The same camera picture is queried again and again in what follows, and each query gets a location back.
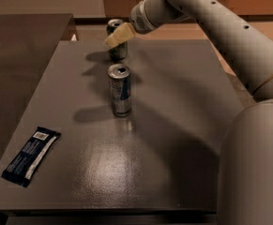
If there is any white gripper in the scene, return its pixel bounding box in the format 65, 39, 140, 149
103, 0, 188, 51

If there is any green soda can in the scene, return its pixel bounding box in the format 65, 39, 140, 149
106, 19, 128, 61

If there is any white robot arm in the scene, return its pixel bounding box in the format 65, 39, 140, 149
105, 0, 273, 225

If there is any silver blue energy drink can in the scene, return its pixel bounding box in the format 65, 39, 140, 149
107, 64, 131, 116

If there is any blue rxbar blueberry wrapper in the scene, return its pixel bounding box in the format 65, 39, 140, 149
1, 127, 61, 188

